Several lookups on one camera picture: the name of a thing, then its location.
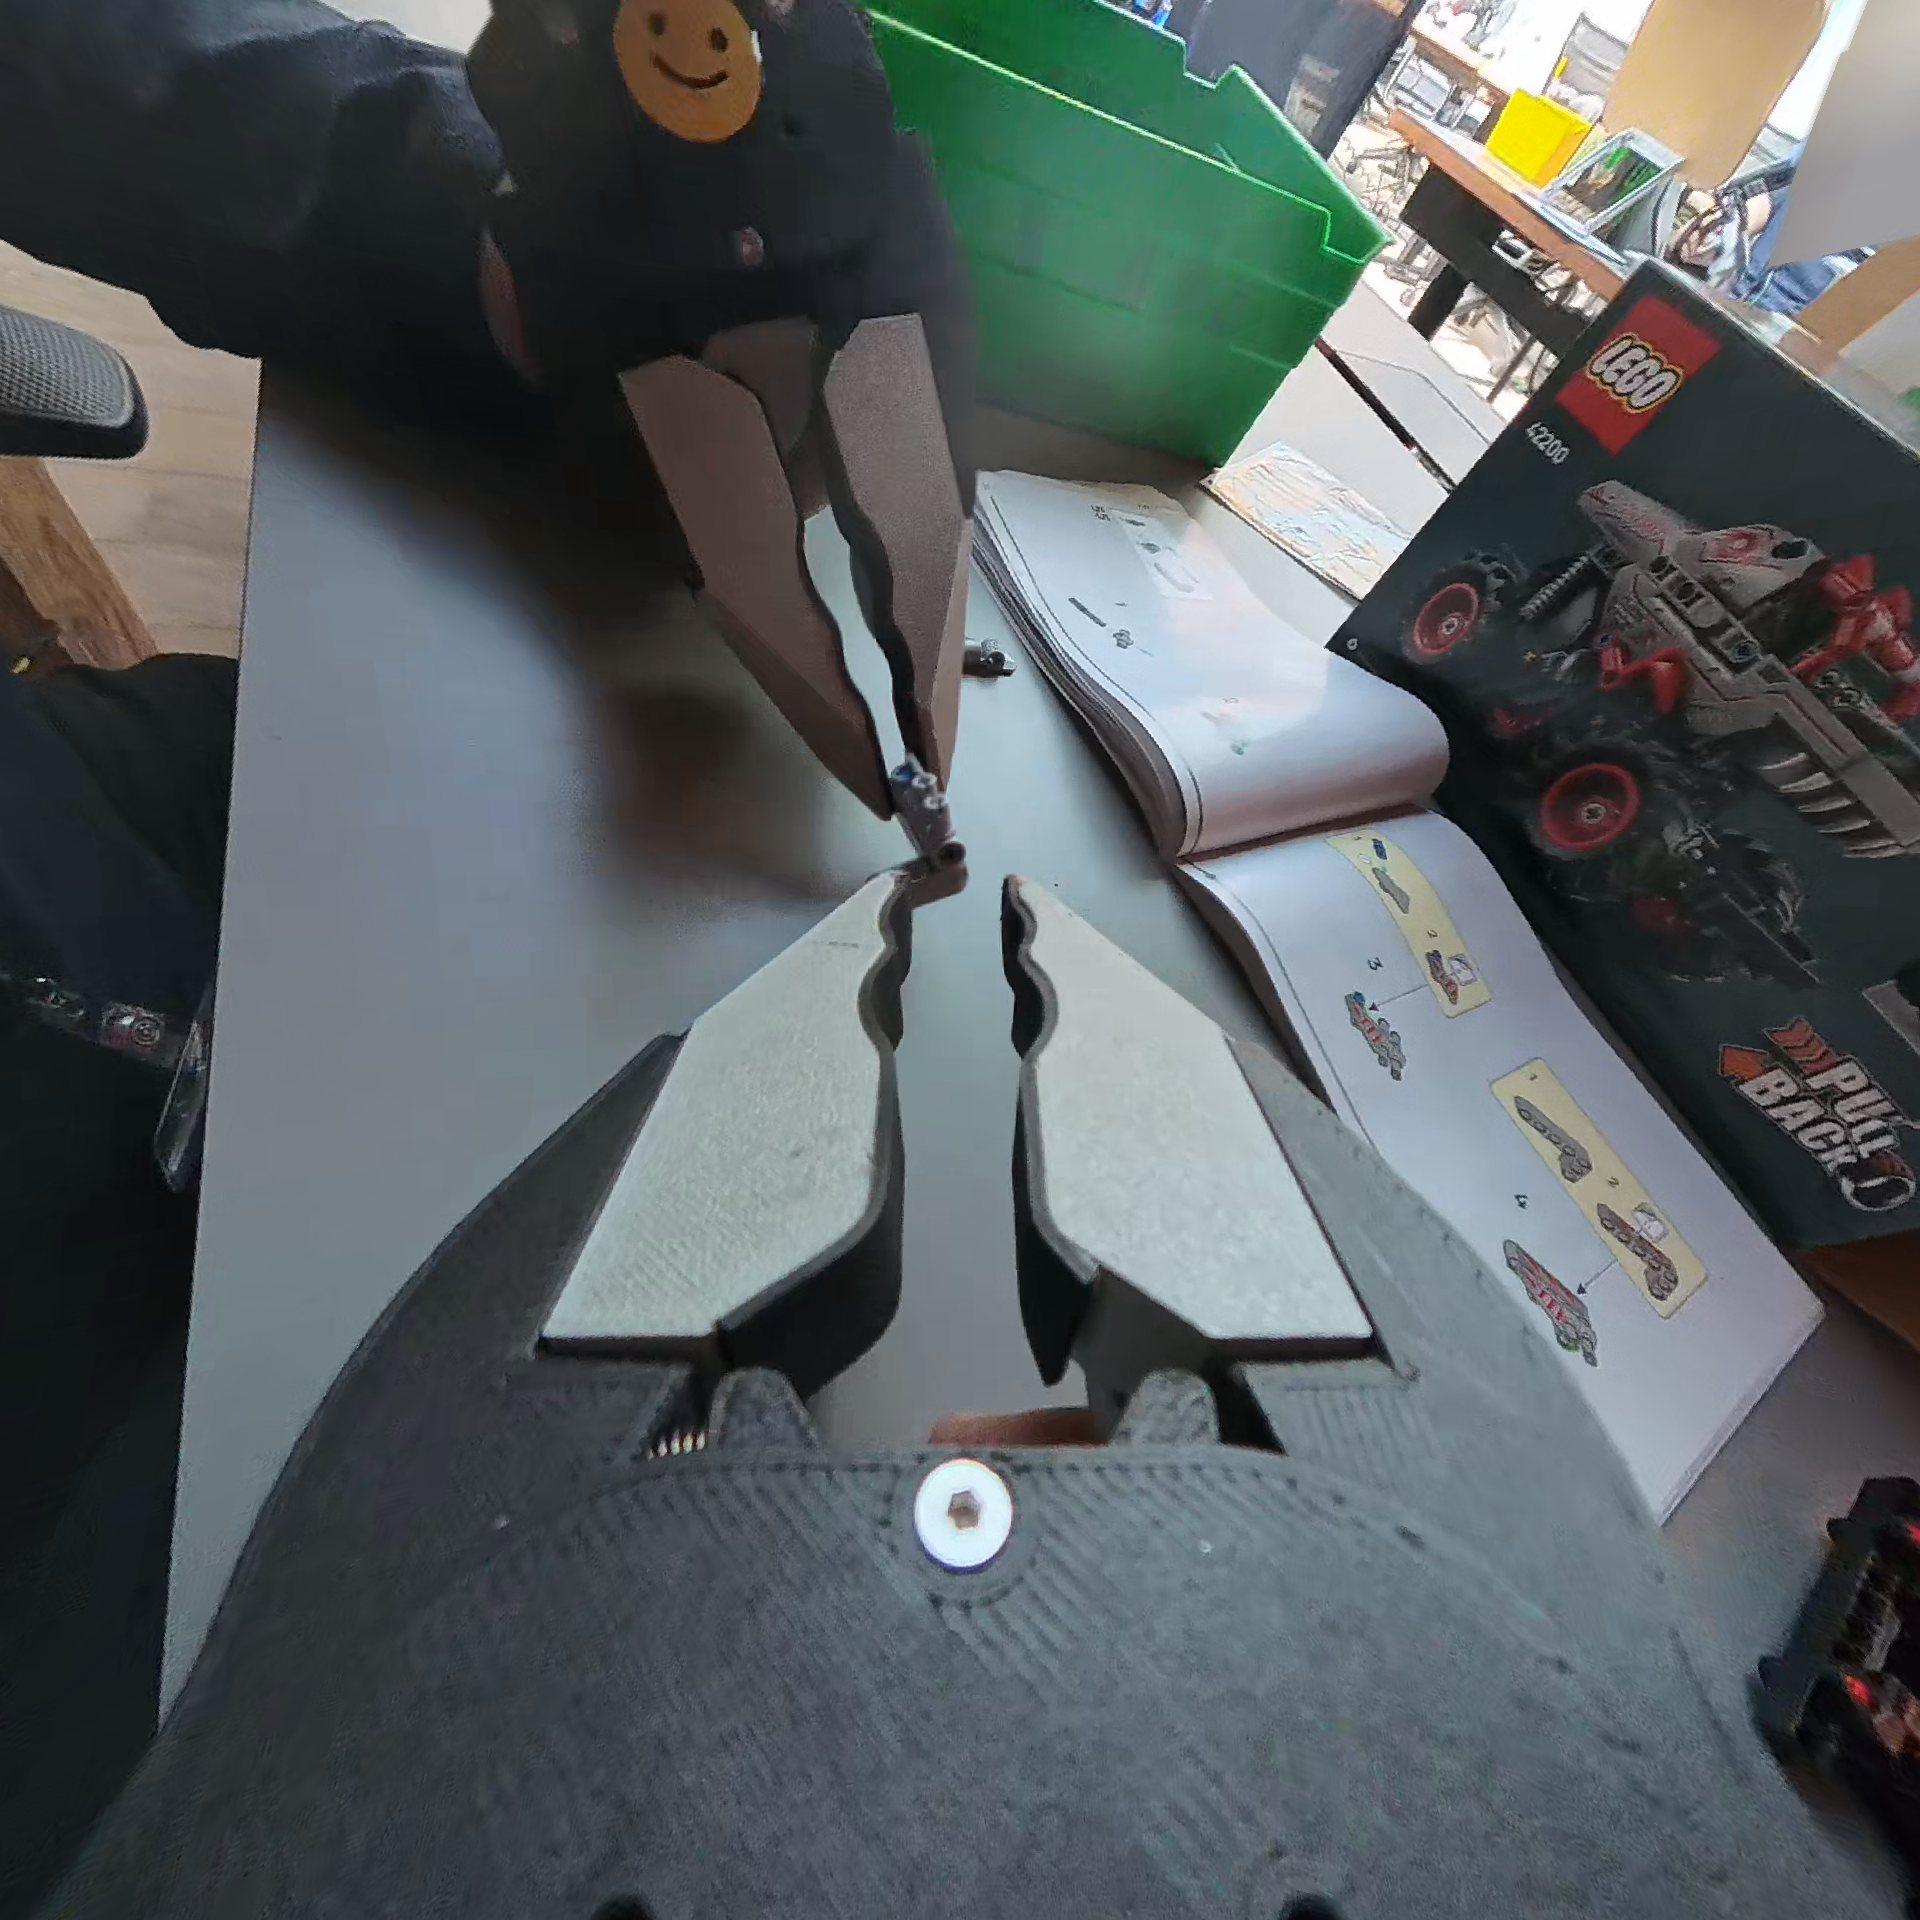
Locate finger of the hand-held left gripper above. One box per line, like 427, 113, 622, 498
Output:
813, 311, 976, 784
616, 354, 905, 822

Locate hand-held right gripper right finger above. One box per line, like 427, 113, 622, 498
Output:
1000, 873, 1377, 1439

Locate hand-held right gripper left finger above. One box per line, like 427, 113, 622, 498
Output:
540, 873, 915, 1402

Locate small dark grey lego connector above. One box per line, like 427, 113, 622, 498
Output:
885, 756, 972, 902

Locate black lego assembly red pins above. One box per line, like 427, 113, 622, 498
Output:
1752, 1474, 1920, 1766

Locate person's left forearm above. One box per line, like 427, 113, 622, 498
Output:
0, 0, 520, 409

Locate lego instruction booklet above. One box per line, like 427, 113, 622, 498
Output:
972, 469, 1824, 1524

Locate lego set box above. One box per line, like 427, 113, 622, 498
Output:
1329, 258, 1920, 1249

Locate green plastic bin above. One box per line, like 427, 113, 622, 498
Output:
862, 0, 1393, 470

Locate clear plastic bag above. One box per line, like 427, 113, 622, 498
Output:
1205, 438, 1460, 605

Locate wooden background table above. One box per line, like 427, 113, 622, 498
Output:
1384, 103, 1642, 396

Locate person's dark clothing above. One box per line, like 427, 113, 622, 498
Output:
0, 648, 244, 1920

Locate black mesh chair armrest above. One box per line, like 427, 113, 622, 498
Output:
0, 303, 150, 462

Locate yellow box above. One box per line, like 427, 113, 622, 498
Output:
1484, 85, 1596, 181

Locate green framed box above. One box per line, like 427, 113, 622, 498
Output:
1546, 128, 1684, 230

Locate brown cardboard sheet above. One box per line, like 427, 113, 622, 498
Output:
1602, 0, 1826, 146

